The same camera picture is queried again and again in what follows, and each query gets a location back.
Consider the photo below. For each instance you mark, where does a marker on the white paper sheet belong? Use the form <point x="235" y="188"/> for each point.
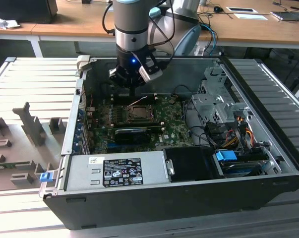
<point x="251" y="17"/>

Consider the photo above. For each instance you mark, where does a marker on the metal drive cage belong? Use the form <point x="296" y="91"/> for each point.
<point x="213" y="105"/>

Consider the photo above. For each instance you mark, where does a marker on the blue plastic latch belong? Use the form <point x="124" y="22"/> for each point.
<point x="46" y="177"/>

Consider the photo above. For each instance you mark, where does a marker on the green motherboard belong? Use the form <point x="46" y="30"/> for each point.
<point x="174" y="129"/>

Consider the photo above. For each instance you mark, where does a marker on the black RAM slot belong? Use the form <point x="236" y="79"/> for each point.
<point x="139" y="123"/>
<point x="129" y="129"/>

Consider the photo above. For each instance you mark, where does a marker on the green RAM stick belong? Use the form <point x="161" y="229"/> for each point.
<point x="17" y="163"/>

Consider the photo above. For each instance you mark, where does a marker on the hard disk in blue carrier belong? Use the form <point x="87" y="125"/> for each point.
<point x="224" y="156"/>

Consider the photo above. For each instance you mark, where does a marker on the silver coin battery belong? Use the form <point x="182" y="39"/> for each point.
<point x="172" y="101"/>

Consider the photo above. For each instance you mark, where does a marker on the blue expansion slot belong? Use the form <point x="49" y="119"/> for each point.
<point x="110" y="145"/>

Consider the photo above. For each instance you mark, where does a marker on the white cup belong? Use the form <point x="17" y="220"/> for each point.
<point x="203" y="2"/>

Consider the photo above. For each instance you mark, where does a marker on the CPU socket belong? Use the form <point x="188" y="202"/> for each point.
<point x="140" y="119"/>

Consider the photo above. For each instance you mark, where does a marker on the black grey PC case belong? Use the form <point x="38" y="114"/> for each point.
<point x="164" y="205"/>

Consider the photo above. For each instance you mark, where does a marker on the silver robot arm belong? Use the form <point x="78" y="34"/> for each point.
<point x="129" y="24"/>

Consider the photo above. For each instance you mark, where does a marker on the black graphics card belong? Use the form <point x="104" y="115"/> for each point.
<point x="132" y="136"/>

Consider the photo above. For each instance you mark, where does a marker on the white framed tablet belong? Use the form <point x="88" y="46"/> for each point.
<point x="241" y="10"/>

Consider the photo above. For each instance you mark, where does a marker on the small black desk device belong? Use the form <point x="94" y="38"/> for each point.
<point x="217" y="9"/>

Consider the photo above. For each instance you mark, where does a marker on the grey parts rack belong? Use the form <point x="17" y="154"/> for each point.
<point x="17" y="138"/>

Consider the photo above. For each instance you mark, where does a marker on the grey power supply unit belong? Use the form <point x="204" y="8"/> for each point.
<point x="79" y="173"/>

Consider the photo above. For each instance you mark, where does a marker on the grey laptop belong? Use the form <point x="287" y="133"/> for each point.
<point x="288" y="16"/>

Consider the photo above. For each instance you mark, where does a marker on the black drive power connectors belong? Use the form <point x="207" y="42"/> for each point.
<point x="215" y="131"/>

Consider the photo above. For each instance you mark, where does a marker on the black computer box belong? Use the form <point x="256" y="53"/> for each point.
<point x="22" y="11"/>

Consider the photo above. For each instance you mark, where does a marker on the black plastic duct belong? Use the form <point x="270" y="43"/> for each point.
<point x="191" y="163"/>

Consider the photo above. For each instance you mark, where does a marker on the wooden desk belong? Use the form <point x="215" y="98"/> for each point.
<point x="251" y="29"/>
<point x="77" y="22"/>

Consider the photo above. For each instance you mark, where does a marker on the crumpled white paper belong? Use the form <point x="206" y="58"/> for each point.
<point x="5" y="24"/>

